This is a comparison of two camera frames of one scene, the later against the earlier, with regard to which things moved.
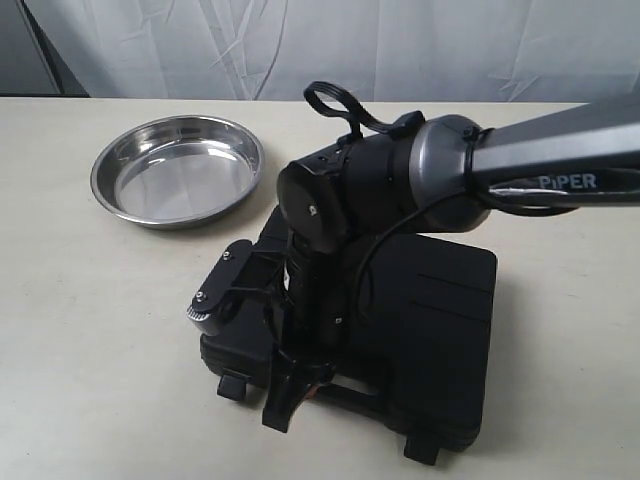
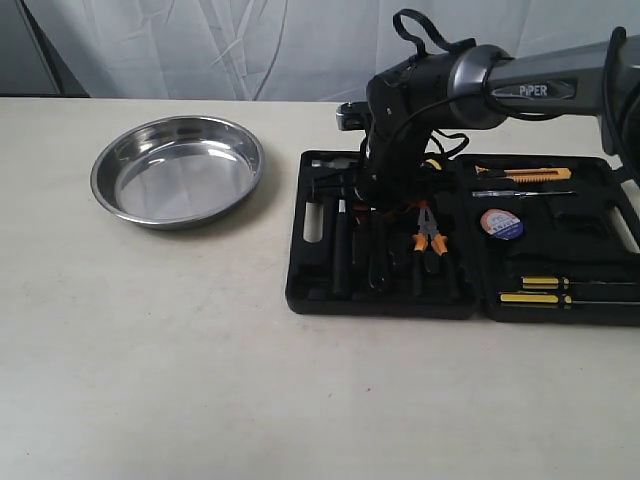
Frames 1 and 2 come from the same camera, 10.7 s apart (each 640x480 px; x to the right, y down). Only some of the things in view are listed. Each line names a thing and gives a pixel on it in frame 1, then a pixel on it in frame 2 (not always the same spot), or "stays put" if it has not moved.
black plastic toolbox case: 420,339 to 521,239
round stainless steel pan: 177,171 stays put
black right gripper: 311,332 to 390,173
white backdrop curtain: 532,51 stays put
